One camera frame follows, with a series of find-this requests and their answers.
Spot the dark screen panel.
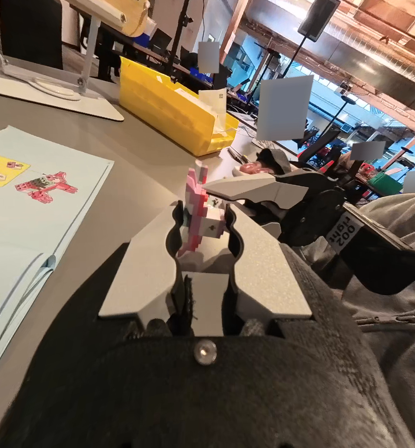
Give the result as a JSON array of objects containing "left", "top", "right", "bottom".
[{"left": 0, "top": 0, "right": 64, "bottom": 70}]

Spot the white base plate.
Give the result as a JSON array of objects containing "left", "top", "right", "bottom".
[{"left": 0, "top": 56, "right": 125, "bottom": 122}]

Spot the white stand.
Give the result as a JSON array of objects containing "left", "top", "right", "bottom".
[{"left": 0, "top": 0, "right": 152, "bottom": 102}]

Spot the open light blue instruction booklet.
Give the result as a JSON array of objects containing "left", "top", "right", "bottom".
[{"left": 0, "top": 125, "right": 114, "bottom": 385}]

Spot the green crate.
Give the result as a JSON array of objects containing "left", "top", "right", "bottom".
[{"left": 369, "top": 173, "right": 402, "bottom": 193}]

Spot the pink toy brick model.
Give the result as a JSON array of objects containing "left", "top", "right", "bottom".
[{"left": 178, "top": 167, "right": 227, "bottom": 258}]

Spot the person's right hand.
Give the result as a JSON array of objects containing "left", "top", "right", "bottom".
[{"left": 239, "top": 162, "right": 273, "bottom": 174}]

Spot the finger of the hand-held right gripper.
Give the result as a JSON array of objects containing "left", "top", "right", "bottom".
[
  {"left": 202, "top": 174, "right": 309, "bottom": 210},
  {"left": 234, "top": 201, "right": 283, "bottom": 243}
]

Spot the black panel on stand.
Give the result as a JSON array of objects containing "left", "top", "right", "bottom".
[{"left": 281, "top": 0, "right": 341, "bottom": 77}]

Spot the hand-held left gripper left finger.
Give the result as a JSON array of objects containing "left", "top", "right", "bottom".
[{"left": 98, "top": 201, "right": 186, "bottom": 333}]

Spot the yellow plastic bin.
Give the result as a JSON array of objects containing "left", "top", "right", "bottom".
[{"left": 119, "top": 56, "right": 240, "bottom": 157}]

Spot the white paper sheet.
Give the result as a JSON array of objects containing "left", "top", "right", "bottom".
[{"left": 198, "top": 88, "right": 228, "bottom": 133}]

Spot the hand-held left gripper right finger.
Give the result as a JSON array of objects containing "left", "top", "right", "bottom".
[{"left": 225, "top": 203, "right": 314, "bottom": 331}]

